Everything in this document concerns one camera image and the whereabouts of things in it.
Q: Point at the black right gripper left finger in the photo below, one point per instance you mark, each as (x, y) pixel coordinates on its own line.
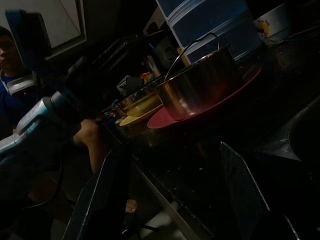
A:
(102, 190)

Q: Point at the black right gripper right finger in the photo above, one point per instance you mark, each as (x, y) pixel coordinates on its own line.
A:
(240, 190)

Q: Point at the yellow plate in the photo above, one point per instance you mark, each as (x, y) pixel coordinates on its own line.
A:
(132, 120)

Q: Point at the red plate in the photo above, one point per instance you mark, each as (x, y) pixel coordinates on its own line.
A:
(165, 121)

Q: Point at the steel bowl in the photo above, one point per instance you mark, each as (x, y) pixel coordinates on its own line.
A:
(140, 100)

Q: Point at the person in blue shirt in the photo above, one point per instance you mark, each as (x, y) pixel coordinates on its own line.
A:
(11, 107)

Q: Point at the white headset around neck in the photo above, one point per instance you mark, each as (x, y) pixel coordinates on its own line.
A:
(18, 85)

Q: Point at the blue plastic drawer unit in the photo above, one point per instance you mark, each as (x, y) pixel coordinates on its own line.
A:
(212, 25)

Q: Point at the white bowl with print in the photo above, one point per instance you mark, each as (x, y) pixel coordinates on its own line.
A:
(275, 20)

